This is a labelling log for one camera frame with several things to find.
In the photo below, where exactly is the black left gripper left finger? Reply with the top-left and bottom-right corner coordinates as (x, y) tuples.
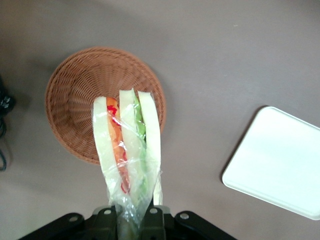
(23, 205), (120, 240)

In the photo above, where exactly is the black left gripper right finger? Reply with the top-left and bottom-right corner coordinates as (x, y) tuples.
(139, 204), (237, 240)

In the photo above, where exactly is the triangle sandwich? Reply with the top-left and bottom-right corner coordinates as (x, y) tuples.
(92, 87), (165, 240)

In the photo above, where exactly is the round brown wicker basket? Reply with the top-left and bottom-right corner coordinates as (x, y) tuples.
(44, 45), (167, 166)

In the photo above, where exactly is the beige plastic tray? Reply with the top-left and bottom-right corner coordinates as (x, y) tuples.
(221, 105), (320, 221)

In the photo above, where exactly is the looped black cable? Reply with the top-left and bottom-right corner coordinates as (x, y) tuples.
(0, 74), (15, 173)

